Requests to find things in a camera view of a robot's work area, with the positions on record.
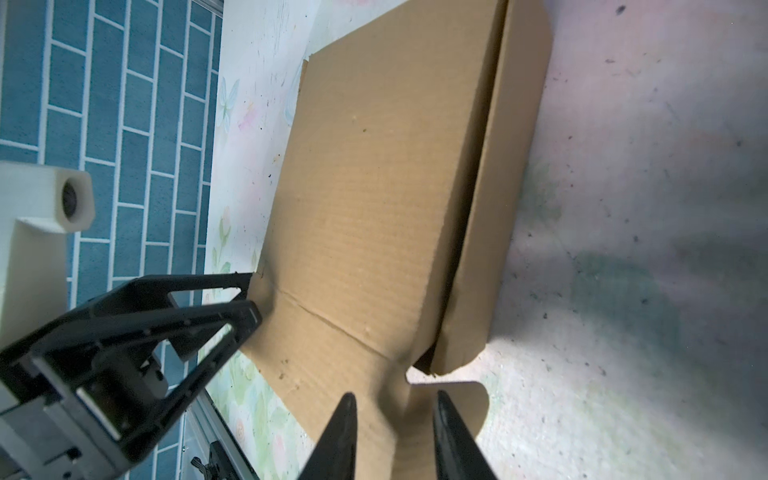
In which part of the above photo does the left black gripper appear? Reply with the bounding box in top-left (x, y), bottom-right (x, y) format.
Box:
top-left (1, 273), bottom-right (260, 479)

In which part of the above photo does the brown cardboard paper box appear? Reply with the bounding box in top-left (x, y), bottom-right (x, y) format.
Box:
top-left (243, 1), bottom-right (552, 479)

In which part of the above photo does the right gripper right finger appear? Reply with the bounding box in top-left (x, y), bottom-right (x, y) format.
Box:
top-left (433, 390), bottom-right (497, 480)

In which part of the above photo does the floral table mat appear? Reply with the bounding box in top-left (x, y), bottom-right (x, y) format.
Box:
top-left (197, 0), bottom-right (768, 480)

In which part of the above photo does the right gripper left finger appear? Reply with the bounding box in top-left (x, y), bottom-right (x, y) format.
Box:
top-left (298, 392), bottom-right (358, 480)

